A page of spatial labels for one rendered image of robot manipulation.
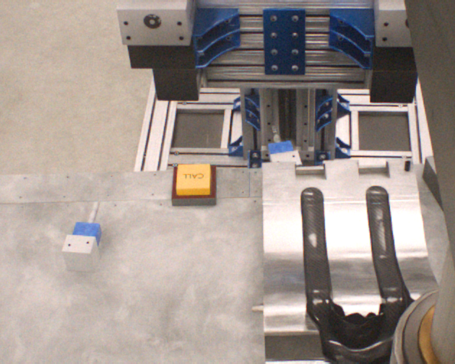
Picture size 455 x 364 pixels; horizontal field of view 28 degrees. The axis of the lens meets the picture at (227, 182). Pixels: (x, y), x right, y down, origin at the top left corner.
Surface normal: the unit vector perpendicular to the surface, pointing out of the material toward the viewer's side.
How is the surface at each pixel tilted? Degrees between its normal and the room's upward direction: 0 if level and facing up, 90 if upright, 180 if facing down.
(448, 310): 90
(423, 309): 0
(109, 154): 0
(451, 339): 90
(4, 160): 0
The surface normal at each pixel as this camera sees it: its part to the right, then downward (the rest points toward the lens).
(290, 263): -0.05, -0.88
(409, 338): -0.06, -0.67
